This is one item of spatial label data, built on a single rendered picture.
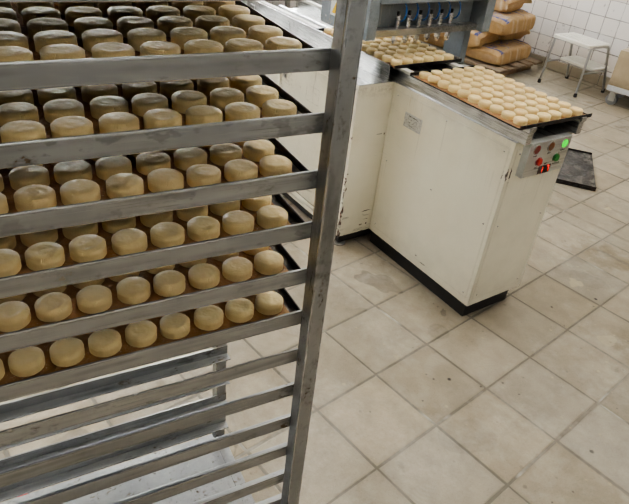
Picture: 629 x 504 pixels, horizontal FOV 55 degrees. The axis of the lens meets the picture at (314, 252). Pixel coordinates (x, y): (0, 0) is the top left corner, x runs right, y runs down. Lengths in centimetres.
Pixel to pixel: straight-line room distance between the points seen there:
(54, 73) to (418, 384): 190
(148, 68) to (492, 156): 179
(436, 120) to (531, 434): 125
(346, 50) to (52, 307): 55
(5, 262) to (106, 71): 30
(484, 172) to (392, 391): 90
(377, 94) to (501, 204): 73
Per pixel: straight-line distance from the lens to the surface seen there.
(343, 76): 84
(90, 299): 96
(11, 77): 75
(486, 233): 249
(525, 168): 238
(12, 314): 95
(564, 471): 231
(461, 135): 249
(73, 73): 75
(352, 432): 217
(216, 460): 188
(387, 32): 270
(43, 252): 91
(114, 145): 79
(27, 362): 101
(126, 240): 91
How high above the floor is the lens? 165
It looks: 33 degrees down
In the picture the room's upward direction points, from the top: 7 degrees clockwise
